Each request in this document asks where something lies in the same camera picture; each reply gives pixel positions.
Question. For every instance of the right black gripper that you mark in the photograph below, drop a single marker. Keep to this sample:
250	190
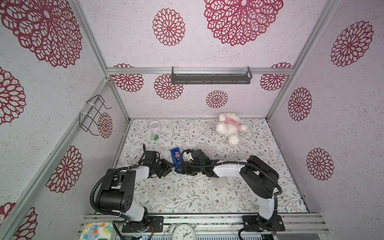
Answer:
186	168

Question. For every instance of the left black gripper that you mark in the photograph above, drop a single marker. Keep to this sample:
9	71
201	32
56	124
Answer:
167	167

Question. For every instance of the blue tape dispenser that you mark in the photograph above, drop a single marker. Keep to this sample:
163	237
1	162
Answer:
176	156

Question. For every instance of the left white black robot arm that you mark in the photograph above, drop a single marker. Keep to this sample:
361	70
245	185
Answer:
113	194

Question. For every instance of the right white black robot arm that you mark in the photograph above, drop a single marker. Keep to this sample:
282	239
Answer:
259	176

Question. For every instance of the white teddy bear pink shirt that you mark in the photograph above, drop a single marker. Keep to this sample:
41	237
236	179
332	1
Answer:
230	126

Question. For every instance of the white analog clock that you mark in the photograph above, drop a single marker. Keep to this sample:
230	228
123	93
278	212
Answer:
184	232

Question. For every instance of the colourful patterned box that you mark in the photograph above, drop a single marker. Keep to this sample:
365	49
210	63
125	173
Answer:
98	231

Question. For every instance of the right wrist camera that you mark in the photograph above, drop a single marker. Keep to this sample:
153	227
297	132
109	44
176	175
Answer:
187	156

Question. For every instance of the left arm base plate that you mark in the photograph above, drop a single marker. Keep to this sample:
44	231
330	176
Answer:
147	225

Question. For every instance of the black wire wall rack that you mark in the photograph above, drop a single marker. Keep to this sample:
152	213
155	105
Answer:
89	117

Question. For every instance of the black wall shelf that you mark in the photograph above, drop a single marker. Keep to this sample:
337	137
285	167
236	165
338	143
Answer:
212	79

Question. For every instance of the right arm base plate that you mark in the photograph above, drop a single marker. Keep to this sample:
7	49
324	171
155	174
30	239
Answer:
255	223

